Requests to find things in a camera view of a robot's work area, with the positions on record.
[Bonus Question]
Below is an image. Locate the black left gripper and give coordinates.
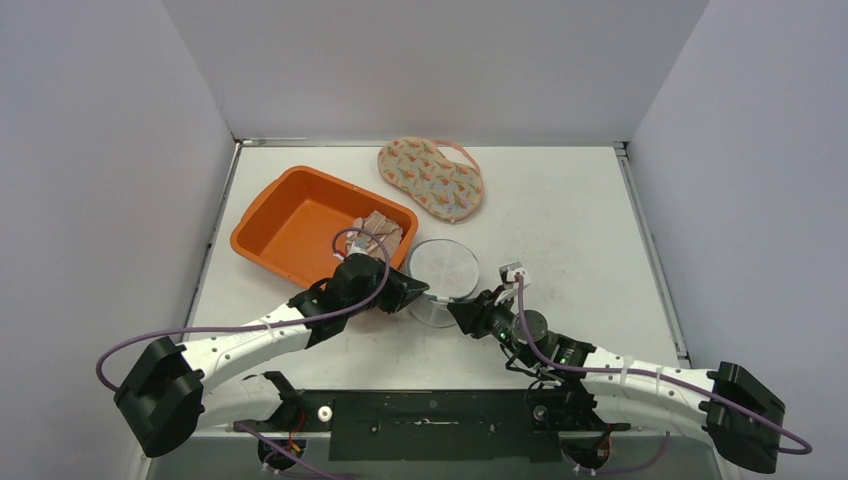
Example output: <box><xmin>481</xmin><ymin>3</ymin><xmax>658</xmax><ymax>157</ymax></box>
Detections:
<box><xmin>346</xmin><ymin>260</ymin><xmax>429</xmax><ymax>318</ymax></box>

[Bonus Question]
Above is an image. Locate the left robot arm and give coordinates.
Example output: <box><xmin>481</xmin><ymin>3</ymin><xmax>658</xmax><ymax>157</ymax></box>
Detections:
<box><xmin>114</xmin><ymin>254</ymin><xmax>429</xmax><ymax>458</ymax></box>

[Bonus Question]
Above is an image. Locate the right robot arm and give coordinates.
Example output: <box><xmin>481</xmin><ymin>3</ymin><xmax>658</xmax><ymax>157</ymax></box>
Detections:
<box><xmin>447</xmin><ymin>290</ymin><xmax>785</xmax><ymax>474</ymax></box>

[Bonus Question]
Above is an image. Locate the floral padded bra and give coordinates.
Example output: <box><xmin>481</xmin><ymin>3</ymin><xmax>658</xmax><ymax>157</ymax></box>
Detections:
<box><xmin>376</xmin><ymin>137</ymin><xmax>484</xmax><ymax>223</ymax></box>

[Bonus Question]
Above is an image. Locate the beige crumpled garment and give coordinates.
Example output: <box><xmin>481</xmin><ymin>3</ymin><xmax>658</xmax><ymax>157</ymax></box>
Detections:
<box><xmin>344</xmin><ymin>210</ymin><xmax>404</xmax><ymax>260</ymax></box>

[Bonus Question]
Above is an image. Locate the orange plastic tub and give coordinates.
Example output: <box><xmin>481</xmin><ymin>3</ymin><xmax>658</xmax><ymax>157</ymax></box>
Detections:
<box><xmin>230</xmin><ymin>166</ymin><xmax>418</xmax><ymax>287</ymax></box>

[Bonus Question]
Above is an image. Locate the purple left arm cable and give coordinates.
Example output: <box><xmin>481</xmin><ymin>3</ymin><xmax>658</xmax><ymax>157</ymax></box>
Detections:
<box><xmin>95</xmin><ymin>227</ymin><xmax>393</xmax><ymax>393</ymax></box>

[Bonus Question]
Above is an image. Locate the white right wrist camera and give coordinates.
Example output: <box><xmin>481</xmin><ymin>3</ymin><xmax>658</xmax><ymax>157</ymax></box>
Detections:
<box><xmin>499</xmin><ymin>262</ymin><xmax>531</xmax><ymax>290</ymax></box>

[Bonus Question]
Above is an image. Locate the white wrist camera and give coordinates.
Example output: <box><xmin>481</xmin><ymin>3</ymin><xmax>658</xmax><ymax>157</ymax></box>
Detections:
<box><xmin>499</xmin><ymin>262</ymin><xmax>531</xmax><ymax>290</ymax></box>
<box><xmin>345</xmin><ymin>236</ymin><xmax>381</xmax><ymax>257</ymax></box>

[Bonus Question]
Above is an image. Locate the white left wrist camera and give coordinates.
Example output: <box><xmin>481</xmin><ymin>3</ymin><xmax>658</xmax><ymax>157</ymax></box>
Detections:
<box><xmin>345</xmin><ymin>236</ymin><xmax>381</xmax><ymax>257</ymax></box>

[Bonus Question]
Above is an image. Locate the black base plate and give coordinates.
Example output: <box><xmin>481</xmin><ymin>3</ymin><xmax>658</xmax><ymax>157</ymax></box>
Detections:
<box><xmin>255</xmin><ymin>389</ymin><xmax>628</xmax><ymax>462</ymax></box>

